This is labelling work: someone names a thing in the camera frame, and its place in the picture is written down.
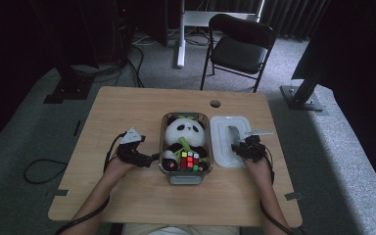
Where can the person's light trousers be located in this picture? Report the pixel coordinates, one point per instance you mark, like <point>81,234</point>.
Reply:
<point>179,230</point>

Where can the person's right hand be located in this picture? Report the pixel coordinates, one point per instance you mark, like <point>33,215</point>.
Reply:
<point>258,171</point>

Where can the grey tape piece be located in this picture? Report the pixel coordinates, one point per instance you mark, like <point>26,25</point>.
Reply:
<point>61,192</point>
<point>293,196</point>

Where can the panda plush toy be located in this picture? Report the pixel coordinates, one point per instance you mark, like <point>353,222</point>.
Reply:
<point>184,132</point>

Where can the small black strip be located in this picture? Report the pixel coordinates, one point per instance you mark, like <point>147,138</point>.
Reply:
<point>77,128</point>

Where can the dark cloth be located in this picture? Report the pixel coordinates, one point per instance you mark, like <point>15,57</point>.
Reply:
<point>359,49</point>

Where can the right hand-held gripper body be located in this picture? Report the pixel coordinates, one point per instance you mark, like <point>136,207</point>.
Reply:
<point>253,150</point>

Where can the person's left hand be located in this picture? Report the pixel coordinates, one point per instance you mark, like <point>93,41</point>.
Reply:
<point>117,168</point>

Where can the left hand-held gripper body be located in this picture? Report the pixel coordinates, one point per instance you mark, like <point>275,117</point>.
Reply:
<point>130,151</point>

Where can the white desk frame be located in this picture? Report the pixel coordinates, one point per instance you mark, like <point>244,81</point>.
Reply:
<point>189,19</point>

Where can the dark pleated curtain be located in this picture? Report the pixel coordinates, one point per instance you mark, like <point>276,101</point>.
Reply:
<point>290,16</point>

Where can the colourful puzzle cube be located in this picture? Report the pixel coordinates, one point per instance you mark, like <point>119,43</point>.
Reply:
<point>190,161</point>

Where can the black folding chair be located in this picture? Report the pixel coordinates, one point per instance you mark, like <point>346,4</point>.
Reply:
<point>238,52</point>

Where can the white storage box lid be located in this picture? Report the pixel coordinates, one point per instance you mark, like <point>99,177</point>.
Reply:
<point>223,143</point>

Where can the black stand with grey base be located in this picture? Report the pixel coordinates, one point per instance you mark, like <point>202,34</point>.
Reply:
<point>302,98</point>

